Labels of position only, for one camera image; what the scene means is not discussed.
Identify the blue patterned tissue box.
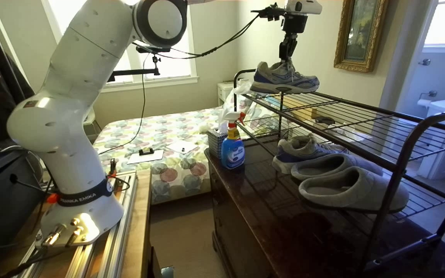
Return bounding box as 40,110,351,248
207,129,226,157

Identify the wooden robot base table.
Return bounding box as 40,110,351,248
14,169,152,278

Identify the blue spray bottle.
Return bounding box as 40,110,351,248
220,112,246,169

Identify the dark wooden dresser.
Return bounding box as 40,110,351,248
209,146,445,278

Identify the black metal shoe rack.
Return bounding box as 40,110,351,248
240,87,445,278

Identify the bed with floral cover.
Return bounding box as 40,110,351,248
95,106,220,203

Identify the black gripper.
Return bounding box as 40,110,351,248
280,0,323,61

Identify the grey slipper front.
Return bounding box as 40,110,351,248
298,166,390,211

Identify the white crumpled cloth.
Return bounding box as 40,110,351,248
223,86,261,118

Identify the gold framed picture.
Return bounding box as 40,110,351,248
334,0,388,72

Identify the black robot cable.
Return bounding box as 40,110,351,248
98,9,266,155

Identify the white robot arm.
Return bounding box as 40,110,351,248
6,0,207,245

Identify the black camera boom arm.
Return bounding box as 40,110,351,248
107,44,169,81

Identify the grey slipper near sneakers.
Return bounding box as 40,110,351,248
291,154,351,180

